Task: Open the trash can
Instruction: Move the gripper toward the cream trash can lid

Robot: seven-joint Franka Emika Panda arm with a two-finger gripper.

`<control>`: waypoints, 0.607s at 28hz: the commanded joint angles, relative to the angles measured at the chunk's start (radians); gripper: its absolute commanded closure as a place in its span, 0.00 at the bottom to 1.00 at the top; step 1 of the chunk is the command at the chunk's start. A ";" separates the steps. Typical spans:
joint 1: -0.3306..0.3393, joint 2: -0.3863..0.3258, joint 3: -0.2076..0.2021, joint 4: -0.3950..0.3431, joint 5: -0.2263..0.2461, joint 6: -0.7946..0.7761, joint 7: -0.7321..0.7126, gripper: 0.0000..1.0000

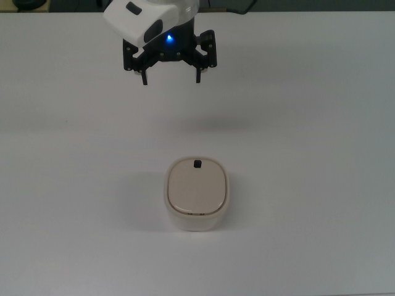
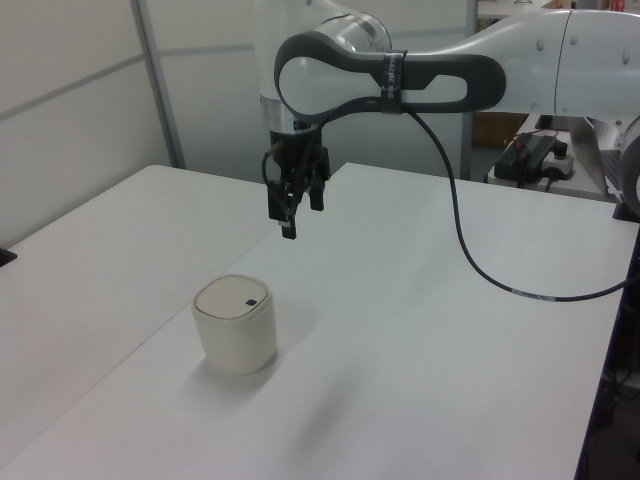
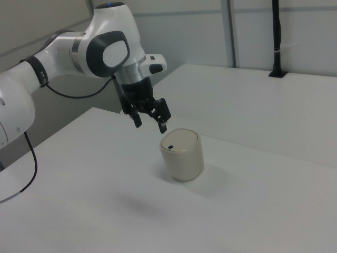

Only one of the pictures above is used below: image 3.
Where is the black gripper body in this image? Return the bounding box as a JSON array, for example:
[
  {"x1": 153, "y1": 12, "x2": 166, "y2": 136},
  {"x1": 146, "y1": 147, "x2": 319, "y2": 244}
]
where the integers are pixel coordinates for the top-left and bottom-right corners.
[{"x1": 120, "y1": 77, "x2": 156, "y2": 106}]

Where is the small beige trash can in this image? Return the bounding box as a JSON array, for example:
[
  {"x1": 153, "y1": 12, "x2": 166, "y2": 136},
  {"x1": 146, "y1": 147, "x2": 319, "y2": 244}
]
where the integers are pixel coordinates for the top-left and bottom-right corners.
[{"x1": 159, "y1": 128, "x2": 205, "y2": 182}]

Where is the black mounting pole with base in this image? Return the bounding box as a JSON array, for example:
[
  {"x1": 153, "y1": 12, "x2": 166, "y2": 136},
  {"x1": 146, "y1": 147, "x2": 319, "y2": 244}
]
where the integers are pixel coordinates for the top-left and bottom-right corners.
[{"x1": 268, "y1": 0, "x2": 288, "y2": 79}]

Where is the grey partition post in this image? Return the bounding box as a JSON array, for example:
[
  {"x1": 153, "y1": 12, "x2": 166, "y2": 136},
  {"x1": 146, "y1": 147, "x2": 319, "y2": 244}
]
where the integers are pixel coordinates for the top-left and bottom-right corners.
[{"x1": 220, "y1": 0, "x2": 238, "y2": 68}]

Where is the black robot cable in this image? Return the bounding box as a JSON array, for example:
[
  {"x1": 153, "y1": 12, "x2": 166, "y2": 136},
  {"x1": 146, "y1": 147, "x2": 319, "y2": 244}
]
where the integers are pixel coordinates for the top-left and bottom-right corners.
[{"x1": 0, "y1": 75, "x2": 124, "y2": 204}]

